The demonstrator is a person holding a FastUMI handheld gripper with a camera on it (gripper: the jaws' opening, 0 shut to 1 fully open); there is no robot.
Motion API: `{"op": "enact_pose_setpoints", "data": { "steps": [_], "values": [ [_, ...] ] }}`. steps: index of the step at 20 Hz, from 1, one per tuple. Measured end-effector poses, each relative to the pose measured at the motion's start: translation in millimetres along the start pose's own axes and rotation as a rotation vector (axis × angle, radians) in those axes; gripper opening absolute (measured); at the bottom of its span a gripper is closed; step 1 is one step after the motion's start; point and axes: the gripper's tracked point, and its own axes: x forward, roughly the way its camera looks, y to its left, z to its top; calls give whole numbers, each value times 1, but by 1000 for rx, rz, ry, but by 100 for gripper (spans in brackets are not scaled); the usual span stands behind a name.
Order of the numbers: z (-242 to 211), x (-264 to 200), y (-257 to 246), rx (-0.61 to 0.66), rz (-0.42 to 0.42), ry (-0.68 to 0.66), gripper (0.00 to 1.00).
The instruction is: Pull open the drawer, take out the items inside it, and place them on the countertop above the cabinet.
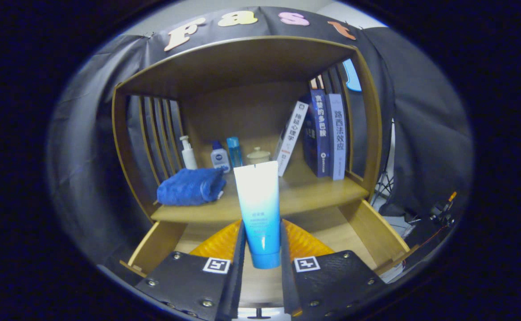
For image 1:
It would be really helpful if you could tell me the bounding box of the wooden cabinet with open shelf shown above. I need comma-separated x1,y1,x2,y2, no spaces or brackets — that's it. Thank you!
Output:
111,36,383,223

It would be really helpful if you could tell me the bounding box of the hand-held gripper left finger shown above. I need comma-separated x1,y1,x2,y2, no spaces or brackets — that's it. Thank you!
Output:
135,219,246,321

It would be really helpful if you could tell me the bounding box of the white pump bottle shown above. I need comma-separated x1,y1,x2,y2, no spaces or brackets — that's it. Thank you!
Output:
179,135,198,170

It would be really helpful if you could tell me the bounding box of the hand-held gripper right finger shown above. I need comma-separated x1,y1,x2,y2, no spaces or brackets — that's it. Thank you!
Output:
279,218,388,318

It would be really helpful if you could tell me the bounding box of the beige lidded teacup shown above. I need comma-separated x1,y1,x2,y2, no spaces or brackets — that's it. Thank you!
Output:
246,147,271,165

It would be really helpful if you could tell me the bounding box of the dark blue book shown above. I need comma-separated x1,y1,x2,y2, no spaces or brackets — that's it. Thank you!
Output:
302,88,332,178

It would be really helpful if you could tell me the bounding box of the white book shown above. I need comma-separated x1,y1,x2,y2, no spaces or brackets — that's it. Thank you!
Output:
276,101,309,177

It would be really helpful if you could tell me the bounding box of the wooden drawer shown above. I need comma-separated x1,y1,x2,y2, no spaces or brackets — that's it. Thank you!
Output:
120,198,421,313

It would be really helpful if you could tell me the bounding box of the black device with orange part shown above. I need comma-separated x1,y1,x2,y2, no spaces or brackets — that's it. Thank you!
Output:
430,191,459,228

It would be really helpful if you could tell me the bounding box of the clear blue bottle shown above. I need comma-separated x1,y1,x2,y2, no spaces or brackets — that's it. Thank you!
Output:
226,136,243,168

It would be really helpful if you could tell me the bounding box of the black backdrop cloth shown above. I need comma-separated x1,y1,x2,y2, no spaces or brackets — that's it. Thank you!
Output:
46,5,474,268

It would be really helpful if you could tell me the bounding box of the white and blue tube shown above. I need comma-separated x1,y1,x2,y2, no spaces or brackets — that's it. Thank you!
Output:
234,160,282,270

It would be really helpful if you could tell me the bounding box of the pale lavender book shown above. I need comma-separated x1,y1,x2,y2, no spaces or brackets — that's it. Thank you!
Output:
326,93,348,181

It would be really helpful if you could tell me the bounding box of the black tripod stand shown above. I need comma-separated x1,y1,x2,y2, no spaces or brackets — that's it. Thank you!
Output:
372,120,397,206

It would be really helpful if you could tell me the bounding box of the blue folded towel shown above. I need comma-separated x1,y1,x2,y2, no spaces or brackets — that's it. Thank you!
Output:
156,167,227,206

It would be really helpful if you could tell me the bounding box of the wooden countertop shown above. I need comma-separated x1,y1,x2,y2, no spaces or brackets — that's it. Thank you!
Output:
151,160,370,223

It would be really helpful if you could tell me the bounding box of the white bottle with blue cap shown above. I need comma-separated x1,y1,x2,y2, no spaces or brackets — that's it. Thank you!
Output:
210,140,231,173

